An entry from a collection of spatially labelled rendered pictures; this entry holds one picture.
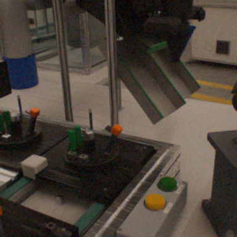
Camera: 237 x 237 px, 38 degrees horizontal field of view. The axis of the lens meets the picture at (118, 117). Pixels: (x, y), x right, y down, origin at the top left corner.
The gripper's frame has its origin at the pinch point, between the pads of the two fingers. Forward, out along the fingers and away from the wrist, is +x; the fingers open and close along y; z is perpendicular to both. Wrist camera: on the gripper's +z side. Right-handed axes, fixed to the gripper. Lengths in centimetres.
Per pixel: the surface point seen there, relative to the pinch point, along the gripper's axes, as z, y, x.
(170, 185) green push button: -3.0, 7.7, 28.2
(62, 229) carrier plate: 9.5, 29.0, 28.5
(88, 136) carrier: 18.7, 6.0, 22.3
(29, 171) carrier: 28.4, 17.1, 28.8
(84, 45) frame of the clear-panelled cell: 78, -80, 25
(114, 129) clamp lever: 11.4, 6.0, 18.9
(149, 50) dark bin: 12.6, -15.0, 5.8
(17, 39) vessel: 95, -50, 17
